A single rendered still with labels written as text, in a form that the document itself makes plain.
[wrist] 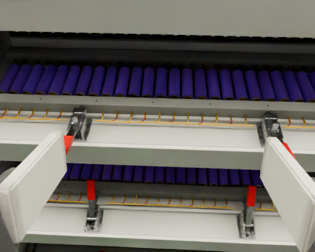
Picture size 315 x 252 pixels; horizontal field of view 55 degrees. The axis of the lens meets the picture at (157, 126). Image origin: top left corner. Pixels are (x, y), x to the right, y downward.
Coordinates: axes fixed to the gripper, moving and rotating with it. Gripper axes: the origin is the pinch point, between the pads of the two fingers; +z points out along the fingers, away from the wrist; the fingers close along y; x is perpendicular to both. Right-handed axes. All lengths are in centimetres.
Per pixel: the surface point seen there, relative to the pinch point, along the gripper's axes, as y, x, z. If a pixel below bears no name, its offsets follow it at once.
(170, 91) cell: 0.6, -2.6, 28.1
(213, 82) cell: 7.2, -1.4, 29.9
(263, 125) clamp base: 13.5, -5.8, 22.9
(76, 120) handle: -12.0, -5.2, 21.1
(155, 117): -1.5, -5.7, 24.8
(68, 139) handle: -11.9, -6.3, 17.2
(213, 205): 9.1, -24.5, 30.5
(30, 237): -23.3, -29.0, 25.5
